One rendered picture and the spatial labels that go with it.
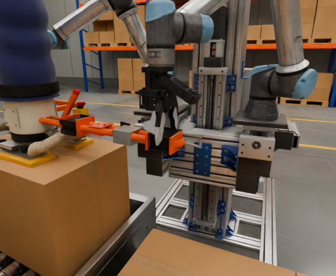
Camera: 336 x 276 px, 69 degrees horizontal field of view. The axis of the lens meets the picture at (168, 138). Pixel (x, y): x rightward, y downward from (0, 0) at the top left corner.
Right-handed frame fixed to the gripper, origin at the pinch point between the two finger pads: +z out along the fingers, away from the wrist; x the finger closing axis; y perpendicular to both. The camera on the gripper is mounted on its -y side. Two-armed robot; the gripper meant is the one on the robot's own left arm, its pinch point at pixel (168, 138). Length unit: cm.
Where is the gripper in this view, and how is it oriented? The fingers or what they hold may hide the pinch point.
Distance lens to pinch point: 71.4
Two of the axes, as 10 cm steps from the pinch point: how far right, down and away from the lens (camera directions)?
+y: -8.9, -1.4, 4.4
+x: -4.6, 2.8, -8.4
